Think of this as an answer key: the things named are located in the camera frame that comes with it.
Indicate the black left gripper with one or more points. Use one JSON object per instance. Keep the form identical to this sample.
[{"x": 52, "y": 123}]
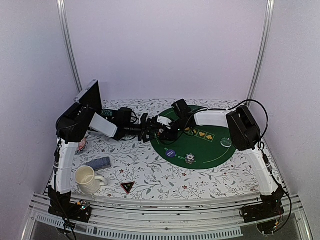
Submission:
[{"x": 144, "y": 130}]

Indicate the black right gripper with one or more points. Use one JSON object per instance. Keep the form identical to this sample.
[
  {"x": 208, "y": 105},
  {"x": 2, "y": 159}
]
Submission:
[{"x": 171, "y": 136}]

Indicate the blue small blind button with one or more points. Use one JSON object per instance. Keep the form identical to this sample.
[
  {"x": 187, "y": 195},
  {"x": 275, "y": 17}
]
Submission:
[{"x": 170, "y": 153}]

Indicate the poker chip stack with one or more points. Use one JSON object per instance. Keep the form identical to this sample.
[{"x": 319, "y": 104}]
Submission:
[{"x": 190, "y": 158}]

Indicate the blue playing card deck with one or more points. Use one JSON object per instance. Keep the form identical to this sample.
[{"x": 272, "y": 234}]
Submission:
[{"x": 99, "y": 163}]

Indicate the white dealer button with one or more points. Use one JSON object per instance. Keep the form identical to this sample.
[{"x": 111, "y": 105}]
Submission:
[{"x": 226, "y": 142}]

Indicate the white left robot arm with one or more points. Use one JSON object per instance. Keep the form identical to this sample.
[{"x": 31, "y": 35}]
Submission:
[{"x": 71, "y": 129}]

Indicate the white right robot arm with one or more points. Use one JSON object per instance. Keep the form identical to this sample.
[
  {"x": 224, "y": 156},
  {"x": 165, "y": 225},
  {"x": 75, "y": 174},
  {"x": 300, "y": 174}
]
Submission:
[{"x": 244, "y": 133}]

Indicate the poker chip row rear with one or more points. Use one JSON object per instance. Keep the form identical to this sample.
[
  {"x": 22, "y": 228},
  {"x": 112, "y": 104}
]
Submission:
[{"x": 108, "y": 113}]

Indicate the floral white table mat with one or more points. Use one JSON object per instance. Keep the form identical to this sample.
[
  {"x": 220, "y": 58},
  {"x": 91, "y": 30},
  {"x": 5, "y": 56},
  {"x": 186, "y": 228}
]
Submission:
[{"x": 136, "y": 161}]

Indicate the black triangular marker tag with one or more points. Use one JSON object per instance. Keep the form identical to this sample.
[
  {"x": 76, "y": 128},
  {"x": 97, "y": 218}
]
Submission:
[{"x": 127, "y": 187}]

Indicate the aluminium poker chip case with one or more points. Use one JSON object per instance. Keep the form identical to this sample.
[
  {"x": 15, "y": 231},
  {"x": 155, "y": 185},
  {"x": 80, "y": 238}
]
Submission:
[{"x": 90, "y": 96}]

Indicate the cream ceramic mug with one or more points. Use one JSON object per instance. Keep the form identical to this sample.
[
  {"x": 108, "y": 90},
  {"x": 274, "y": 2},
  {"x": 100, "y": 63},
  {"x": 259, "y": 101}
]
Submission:
[{"x": 88, "y": 181}]

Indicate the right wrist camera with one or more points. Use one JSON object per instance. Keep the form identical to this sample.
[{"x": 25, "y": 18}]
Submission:
[{"x": 163, "y": 120}]

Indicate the aluminium front rail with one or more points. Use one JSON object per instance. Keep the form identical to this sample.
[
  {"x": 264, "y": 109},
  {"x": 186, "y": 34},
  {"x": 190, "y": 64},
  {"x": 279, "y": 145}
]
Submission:
[{"x": 202, "y": 219}]

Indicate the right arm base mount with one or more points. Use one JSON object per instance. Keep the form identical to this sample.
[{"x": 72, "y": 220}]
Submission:
[{"x": 270, "y": 207}]

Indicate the left aluminium frame post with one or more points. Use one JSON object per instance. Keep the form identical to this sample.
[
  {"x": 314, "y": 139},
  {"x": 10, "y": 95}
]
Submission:
[{"x": 62, "y": 14}]

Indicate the aluminium frame post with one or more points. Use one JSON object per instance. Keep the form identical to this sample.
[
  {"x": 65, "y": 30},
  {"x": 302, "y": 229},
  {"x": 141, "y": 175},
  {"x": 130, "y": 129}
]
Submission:
[
  {"x": 268, "y": 18},
  {"x": 62, "y": 14}
]

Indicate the right aluminium frame post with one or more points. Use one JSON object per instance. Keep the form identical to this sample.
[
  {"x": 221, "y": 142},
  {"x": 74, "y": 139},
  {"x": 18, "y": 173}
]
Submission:
[{"x": 268, "y": 18}]

